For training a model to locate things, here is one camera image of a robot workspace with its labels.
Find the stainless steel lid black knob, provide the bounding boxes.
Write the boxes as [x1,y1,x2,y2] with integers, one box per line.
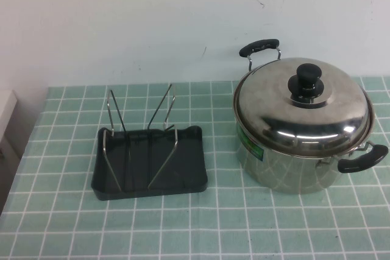
[233,57,374,153]

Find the green tile pattern tablecloth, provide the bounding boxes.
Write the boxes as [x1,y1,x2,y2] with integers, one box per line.
[0,76,390,260]

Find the white cabinet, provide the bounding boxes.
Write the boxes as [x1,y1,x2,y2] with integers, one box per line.
[0,89,20,163]

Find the black tray wire lid rack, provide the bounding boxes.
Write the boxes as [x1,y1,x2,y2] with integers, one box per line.
[91,82,210,202]

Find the stainless steel pot black handles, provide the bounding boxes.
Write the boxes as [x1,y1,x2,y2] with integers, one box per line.
[233,39,390,195]

